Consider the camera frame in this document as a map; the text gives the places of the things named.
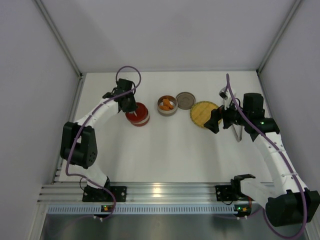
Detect brown round lid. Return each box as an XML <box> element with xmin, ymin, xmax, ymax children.
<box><xmin>175</xmin><ymin>91</ymin><xmax>196</xmax><ymax>110</ymax></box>

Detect orange fried food piece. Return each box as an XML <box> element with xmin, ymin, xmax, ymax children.
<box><xmin>159</xmin><ymin>105</ymin><xmax>171</xmax><ymax>111</ymax></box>

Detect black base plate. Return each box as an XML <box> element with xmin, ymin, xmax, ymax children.
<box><xmin>215</xmin><ymin>184</ymin><xmax>249</xmax><ymax>202</ymax></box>
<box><xmin>82</xmin><ymin>186</ymin><xmax>127</xmax><ymax>203</ymax></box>

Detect metal tongs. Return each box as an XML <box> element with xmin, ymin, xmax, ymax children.
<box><xmin>231</xmin><ymin>125</ymin><xmax>244</xmax><ymax>143</ymax></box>

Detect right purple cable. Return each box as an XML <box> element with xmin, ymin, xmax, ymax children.
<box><xmin>214</xmin><ymin>73</ymin><xmax>309</xmax><ymax>238</ymax></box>

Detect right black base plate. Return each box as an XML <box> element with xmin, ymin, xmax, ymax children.
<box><xmin>215</xmin><ymin>184</ymin><xmax>249</xmax><ymax>202</ymax></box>

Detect purple cable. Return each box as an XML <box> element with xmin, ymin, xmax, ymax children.
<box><xmin>214</xmin><ymin>73</ymin><xmax>309</xmax><ymax>238</ymax></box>
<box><xmin>65</xmin><ymin>65</ymin><xmax>143</xmax><ymax>221</ymax></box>

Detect round bamboo plate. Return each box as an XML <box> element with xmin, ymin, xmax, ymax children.
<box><xmin>189</xmin><ymin>101</ymin><xmax>219</xmax><ymax>129</ymax></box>

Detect red round lid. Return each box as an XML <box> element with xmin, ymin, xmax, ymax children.
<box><xmin>125</xmin><ymin>102</ymin><xmax>148</xmax><ymax>124</ymax></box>

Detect brown-banded metal tin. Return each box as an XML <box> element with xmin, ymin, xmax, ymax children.
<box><xmin>157</xmin><ymin>95</ymin><xmax>178</xmax><ymax>117</ymax></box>

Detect aluminium mounting rail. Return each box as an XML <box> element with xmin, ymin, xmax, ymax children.
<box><xmin>37</xmin><ymin>181</ymin><xmax>225</xmax><ymax>204</ymax></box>

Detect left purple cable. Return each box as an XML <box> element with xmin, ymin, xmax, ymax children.
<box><xmin>65</xmin><ymin>65</ymin><xmax>143</xmax><ymax>221</ymax></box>

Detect slotted cable duct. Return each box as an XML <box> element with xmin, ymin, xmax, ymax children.
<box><xmin>47</xmin><ymin>203</ymin><xmax>251</xmax><ymax>215</ymax></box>

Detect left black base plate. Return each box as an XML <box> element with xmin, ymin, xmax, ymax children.
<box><xmin>82</xmin><ymin>186</ymin><xmax>127</xmax><ymax>203</ymax></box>

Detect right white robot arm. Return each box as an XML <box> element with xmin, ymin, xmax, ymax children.
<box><xmin>204</xmin><ymin>91</ymin><xmax>320</xmax><ymax>227</ymax></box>

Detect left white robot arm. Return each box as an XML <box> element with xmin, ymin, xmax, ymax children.
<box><xmin>60</xmin><ymin>78</ymin><xmax>137</xmax><ymax>194</ymax></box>

